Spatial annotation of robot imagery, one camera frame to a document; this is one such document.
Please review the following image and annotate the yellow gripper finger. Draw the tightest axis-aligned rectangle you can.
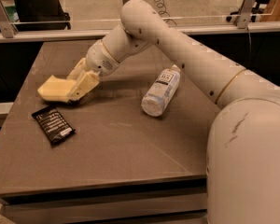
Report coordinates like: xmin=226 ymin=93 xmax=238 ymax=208
xmin=66 ymin=70 xmax=100 ymax=101
xmin=67 ymin=58 xmax=89 ymax=80

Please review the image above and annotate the yellow sponge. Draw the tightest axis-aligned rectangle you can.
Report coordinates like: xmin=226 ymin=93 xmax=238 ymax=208
xmin=37 ymin=76 xmax=76 ymax=103

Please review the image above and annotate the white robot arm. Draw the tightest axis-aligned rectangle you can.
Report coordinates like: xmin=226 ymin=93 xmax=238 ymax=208
xmin=70 ymin=0 xmax=280 ymax=224

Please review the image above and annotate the black rxbar chocolate wrapper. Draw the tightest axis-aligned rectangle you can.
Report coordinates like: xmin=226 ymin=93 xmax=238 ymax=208
xmin=32 ymin=105 xmax=76 ymax=146

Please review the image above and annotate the clear plastic water bottle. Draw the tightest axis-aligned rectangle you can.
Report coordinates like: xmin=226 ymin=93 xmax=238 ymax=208
xmin=141 ymin=64 xmax=180 ymax=117

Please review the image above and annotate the black cabinet behind glass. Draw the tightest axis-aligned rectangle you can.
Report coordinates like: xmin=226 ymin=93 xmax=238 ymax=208
xmin=14 ymin=0 xmax=71 ymax=31

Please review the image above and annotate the glass barrier panel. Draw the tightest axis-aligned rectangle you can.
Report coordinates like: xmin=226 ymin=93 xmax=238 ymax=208
xmin=0 ymin=0 xmax=280 ymax=28

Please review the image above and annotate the left metal glass bracket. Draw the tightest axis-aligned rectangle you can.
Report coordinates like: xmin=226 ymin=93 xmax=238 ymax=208
xmin=0 ymin=0 xmax=18 ymax=38

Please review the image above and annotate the black coiled cable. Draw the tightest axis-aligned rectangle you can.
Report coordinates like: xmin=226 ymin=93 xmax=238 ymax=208
xmin=147 ymin=0 xmax=178 ymax=27

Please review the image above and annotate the right metal glass bracket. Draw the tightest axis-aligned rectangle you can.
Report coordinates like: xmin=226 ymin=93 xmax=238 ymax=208
xmin=235 ymin=0 xmax=256 ymax=29

